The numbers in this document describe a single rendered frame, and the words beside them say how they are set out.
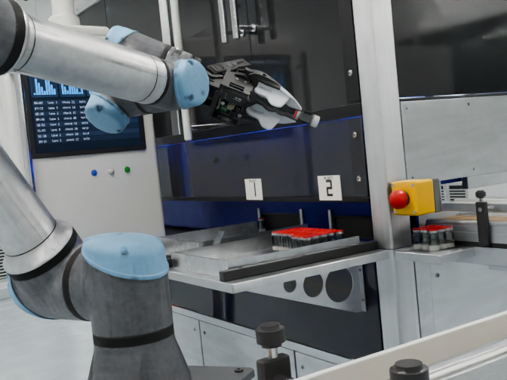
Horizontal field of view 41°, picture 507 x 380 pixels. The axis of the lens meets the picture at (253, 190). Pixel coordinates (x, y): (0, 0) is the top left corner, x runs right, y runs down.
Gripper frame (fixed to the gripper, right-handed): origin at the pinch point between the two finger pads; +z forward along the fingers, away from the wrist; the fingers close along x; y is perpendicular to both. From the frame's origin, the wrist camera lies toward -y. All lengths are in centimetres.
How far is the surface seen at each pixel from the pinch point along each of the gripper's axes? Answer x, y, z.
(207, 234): -70, -42, -4
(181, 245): -60, -22, -10
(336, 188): -27.6, -24.1, 19.3
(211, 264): -35.7, 7.4, -2.9
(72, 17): -45, -88, -69
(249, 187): -53, -48, 2
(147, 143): -74, -80, -33
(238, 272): -30.5, 12.6, 2.2
